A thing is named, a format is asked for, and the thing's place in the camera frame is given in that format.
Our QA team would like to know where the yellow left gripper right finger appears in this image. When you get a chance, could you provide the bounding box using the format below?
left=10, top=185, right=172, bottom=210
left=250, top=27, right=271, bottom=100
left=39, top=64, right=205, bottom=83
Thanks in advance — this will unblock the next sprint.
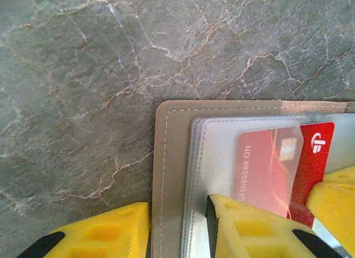
left=205, top=193, right=344, bottom=258

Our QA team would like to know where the red credit card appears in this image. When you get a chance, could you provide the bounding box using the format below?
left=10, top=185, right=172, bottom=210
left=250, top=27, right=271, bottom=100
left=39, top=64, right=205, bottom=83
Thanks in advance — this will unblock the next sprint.
left=232, top=121, right=336, bottom=230

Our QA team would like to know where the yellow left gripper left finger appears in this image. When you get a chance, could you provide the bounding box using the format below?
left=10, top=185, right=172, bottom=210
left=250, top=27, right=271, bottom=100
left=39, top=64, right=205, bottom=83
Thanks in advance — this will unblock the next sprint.
left=18, top=201, right=150, bottom=258

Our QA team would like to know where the beige card holder wallet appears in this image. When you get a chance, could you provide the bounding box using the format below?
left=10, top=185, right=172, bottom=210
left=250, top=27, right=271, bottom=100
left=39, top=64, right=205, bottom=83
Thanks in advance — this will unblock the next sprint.
left=151, top=99, right=355, bottom=258

